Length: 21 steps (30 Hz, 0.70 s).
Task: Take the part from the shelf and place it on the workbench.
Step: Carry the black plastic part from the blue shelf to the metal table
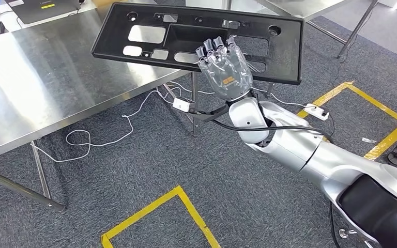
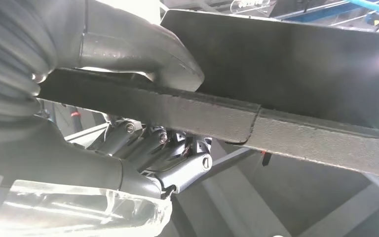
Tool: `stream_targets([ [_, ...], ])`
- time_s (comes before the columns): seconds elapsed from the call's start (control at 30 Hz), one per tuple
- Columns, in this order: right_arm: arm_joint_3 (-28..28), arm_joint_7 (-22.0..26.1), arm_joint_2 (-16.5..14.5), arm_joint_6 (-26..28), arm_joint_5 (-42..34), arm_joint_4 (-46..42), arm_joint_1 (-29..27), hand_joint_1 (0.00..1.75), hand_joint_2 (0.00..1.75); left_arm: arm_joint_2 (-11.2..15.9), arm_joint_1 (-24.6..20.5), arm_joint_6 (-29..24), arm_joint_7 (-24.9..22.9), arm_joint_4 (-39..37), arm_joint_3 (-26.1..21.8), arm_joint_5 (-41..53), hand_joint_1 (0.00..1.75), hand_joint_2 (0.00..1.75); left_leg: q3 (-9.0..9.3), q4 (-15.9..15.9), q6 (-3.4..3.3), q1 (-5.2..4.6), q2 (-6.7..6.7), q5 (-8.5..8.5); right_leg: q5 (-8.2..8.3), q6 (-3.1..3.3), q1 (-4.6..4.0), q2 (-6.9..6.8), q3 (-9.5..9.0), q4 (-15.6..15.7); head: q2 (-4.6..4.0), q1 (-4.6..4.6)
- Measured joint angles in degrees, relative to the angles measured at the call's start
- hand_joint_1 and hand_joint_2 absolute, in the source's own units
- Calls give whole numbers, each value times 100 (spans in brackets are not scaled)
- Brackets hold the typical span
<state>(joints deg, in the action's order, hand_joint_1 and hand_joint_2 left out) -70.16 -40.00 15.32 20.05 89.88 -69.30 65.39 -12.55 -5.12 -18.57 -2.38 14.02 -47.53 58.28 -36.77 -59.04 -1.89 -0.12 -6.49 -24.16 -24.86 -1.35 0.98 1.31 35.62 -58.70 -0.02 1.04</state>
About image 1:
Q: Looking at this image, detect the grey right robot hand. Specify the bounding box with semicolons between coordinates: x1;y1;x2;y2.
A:
195;36;254;102

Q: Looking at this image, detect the black plastic plate holder part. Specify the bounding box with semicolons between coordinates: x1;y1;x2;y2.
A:
91;3;304;86

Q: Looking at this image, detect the white power strip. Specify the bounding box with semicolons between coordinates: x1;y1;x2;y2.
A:
302;103;330;121

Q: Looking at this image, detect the yellow floor tape square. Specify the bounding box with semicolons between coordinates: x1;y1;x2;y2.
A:
101;185;221;248
296;81;397;161

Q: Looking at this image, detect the chrome stool base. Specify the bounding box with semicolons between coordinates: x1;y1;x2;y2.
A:
339;228;374;248

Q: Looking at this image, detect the grey laptop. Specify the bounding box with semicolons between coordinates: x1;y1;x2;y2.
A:
8;0;83;25

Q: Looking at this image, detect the white desk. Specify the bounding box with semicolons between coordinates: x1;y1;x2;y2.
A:
0;0;98;35

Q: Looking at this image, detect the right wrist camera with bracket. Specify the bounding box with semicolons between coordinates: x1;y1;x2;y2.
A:
172;97;231;123

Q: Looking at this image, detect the black camera cable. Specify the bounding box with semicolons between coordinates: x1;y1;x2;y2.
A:
211;118;336;143
328;200;342;248

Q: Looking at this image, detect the white floor cable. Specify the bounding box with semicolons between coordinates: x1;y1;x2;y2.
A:
30;80;216;163

